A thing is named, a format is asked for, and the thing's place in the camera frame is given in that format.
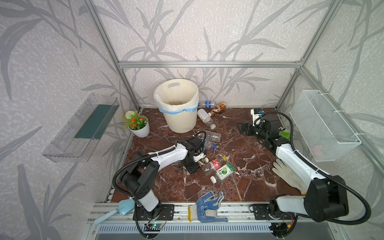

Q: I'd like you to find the green circuit board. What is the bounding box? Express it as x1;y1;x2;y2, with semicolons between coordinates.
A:
144;222;166;232

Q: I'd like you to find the brown tea bottle by wall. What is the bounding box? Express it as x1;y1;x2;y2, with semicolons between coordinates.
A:
209;102;227;117

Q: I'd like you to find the clear crushed plastic bottle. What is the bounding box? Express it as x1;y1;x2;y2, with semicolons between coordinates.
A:
206;131;222;143

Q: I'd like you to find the light blue handled brush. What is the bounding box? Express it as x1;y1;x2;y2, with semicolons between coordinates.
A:
94;199;135;226

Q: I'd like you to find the blue dotted knit glove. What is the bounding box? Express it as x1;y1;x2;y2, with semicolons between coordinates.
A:
188;192;228;224

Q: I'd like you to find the cream plastic waste bin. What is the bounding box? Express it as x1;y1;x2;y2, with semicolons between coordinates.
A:
154;79;199;134

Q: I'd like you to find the blue label bottle by wall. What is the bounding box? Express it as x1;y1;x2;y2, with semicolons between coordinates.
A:
198;101;217;109

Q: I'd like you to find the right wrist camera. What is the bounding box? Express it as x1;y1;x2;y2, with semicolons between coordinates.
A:
250;108;264;127

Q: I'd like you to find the clear acrylic wall shelf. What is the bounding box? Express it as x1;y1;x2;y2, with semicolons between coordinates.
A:
42;94;120;163

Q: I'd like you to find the red label clear bottle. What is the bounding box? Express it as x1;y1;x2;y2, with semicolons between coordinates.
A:
202;156;228;175

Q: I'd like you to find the green label square bottle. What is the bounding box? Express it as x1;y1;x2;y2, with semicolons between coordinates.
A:
210;163;235;184

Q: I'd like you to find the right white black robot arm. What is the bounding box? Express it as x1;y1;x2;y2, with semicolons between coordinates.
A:
237;114;372;226

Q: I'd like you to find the blue label crushed bottle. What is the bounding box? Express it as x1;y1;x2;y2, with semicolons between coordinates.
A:
205;140;217;151

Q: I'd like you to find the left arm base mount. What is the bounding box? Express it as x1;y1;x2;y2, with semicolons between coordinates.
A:
133;204;175;221

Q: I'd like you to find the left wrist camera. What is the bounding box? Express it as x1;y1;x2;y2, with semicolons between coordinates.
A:
194;152;206;162

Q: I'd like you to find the green black work glove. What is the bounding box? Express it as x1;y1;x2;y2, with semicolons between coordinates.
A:
279;127;291;140

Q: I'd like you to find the white knit work glove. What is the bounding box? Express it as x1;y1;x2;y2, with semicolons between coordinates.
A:
272;159;308;195

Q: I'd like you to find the white bin liner bag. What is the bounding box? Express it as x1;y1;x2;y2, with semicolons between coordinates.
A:
154;79;199;115

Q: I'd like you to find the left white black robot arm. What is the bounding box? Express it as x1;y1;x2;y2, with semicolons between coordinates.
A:
112;136;206;215

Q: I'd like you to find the small potted artificial plant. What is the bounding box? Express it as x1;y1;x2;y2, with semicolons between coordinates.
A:
124;111;150;138

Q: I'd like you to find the aluminium front rail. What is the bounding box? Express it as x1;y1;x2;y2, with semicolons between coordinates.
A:
86;201;340;224

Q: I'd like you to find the brown tea bottle white cap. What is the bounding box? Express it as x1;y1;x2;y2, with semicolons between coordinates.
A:
198;158;209;167

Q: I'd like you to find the white label bottle near bin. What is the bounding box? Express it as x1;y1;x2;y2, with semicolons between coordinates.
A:
197;109;216;130

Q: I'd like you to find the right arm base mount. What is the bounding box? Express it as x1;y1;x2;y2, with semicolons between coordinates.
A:
248;204;295;221

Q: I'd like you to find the white wire mesh basket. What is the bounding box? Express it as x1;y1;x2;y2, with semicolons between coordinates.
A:
290;90;362;162

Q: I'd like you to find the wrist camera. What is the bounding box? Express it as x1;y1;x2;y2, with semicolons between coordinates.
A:
250;108;264;127
194;152;206;162

